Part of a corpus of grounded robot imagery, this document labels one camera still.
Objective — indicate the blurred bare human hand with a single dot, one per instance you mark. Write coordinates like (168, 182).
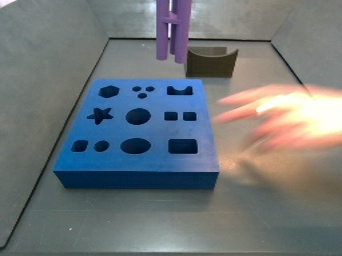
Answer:
(301, 116)

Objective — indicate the blue shape sorter block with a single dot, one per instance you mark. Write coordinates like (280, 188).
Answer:
(140, 136)

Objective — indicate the purple three prong object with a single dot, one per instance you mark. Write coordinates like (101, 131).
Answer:
(172, 27)

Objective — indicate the dark brown curved block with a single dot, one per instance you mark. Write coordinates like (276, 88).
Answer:
(210, 62)

